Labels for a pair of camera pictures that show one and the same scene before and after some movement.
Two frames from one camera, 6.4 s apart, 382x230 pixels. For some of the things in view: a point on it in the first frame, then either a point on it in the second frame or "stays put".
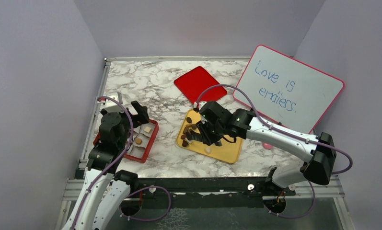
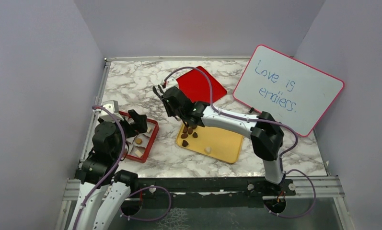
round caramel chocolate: x=138 y=141 stays put
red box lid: x=195 y=80 stays put
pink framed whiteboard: x=289 y=91 stays put
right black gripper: x=207 y=138 -> x=170 y=112
